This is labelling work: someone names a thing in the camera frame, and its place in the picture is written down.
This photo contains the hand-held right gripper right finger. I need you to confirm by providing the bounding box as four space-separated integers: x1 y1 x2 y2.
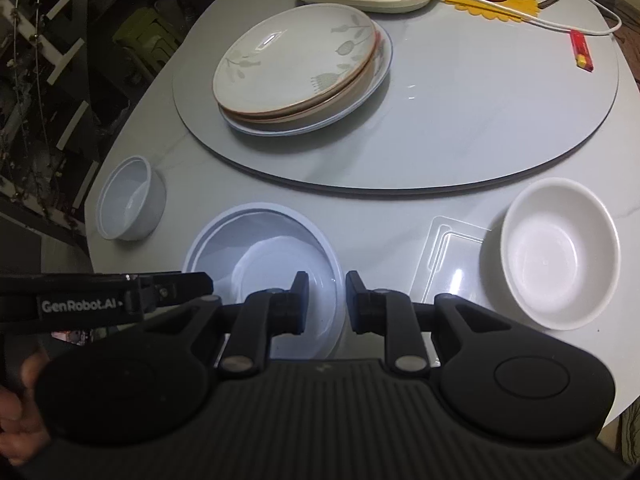
346 271 511 377

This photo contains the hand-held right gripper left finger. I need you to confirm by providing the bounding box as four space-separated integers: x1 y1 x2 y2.
145 271 309 378

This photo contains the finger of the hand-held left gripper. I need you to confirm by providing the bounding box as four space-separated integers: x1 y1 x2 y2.
125 271 215 320

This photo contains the large pale blue bowl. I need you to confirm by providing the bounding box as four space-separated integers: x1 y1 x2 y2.
181 202 347 361

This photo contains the small white bowl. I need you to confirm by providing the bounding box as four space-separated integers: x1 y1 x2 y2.
95 156 167 242

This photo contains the white red-flower plate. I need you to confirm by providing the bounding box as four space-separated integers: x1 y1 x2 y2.
218 25 394 137

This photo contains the wide white bowl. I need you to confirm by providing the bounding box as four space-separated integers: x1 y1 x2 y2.
480 177 622 331

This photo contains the person's left hand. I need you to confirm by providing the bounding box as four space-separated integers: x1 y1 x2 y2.
0 350 51 466

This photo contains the clear plastic tray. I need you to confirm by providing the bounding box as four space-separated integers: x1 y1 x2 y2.
409 215 501 366

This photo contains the grey round turntable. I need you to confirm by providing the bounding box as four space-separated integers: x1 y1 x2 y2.
171 0 621 193

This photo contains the stack of green stools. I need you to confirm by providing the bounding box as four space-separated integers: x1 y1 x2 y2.
112 7 186 68

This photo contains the red lighter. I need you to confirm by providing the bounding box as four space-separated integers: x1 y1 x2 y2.
570 30 595 72

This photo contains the pink blanket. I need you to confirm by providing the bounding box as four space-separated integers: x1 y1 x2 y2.
605 7 640 91

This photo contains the white slatted wall shelf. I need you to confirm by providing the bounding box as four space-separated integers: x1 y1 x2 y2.
0 0 131 251

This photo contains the white power cable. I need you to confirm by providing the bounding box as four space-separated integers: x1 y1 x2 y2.
440 0 623 37

